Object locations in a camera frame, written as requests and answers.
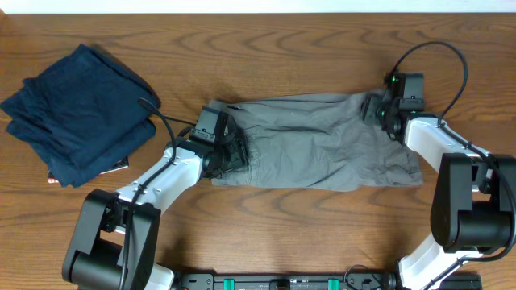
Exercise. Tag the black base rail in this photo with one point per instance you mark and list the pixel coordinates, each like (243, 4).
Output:
(280, 282)

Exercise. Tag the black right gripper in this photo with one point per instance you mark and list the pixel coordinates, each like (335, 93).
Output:
(369, 106)

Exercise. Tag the grey shorts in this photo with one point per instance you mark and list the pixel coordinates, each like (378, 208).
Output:
(316, 141)

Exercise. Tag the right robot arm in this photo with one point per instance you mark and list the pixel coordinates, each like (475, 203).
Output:
(473, 208)

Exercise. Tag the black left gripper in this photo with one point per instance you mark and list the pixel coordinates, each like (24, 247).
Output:
(240, 155)

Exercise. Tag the small card under garment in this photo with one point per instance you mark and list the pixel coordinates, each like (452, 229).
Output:
(123, 163)

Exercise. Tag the folded dark navy garment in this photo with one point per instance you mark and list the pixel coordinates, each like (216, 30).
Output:
(82, 115)

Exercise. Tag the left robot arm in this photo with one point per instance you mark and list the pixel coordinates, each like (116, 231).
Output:
(114, 241)

